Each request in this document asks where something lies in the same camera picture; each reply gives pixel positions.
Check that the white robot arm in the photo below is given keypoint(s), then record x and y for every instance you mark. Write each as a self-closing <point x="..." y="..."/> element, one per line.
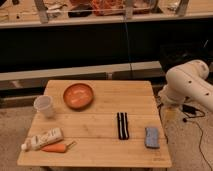
<point x="188" y="80"/>

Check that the orange bowl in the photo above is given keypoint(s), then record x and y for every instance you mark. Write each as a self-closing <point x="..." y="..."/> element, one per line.
<point x="78" y="96"/>

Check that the wooden table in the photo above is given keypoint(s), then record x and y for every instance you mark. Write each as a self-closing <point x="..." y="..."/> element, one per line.
<point x="95" y="129"/>

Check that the blue sponge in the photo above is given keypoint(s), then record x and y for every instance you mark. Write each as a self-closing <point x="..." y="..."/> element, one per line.
<point x="151" y="138"/>

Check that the clear plastic cup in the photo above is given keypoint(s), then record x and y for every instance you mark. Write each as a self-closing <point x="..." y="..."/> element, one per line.
<point x="44" y="105"/>

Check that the orange object on shelf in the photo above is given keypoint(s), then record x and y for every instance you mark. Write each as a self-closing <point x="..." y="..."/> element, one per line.
<point x="107" y="7"/>

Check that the toy carrot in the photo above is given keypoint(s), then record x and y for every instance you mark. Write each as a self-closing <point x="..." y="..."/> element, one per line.
<point x="58" y="148"/>

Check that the black object on shelf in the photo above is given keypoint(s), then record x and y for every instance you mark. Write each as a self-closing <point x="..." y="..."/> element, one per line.
<point x="82" y="10"/>

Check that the white tube with cap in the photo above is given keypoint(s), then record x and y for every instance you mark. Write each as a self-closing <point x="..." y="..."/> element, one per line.
<point x="38" y="141"/>

